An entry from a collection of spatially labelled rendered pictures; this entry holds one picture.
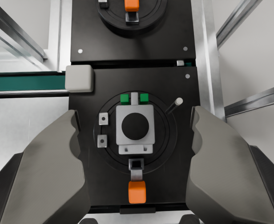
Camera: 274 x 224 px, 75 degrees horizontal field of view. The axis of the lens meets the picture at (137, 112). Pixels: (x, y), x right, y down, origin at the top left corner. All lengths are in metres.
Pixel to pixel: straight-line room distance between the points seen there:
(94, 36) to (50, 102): 0.16
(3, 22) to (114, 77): 0.18
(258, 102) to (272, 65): 0.26
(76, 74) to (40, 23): 0.28
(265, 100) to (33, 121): 0.42
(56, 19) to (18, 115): 0.21
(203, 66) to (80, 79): 0.23
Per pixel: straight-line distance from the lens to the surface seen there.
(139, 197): 0.23
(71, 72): 0.34
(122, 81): 0.34
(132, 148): 0.23
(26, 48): 0.36
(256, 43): 0.59
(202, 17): 0.45
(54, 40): 0.42
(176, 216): 0.36
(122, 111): 0.21
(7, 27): 0.33
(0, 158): 0.46
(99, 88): 0.34
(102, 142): 0.29
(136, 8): 0.29
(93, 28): 0.40
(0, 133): 0.46
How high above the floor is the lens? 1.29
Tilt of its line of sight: 80 degrees down
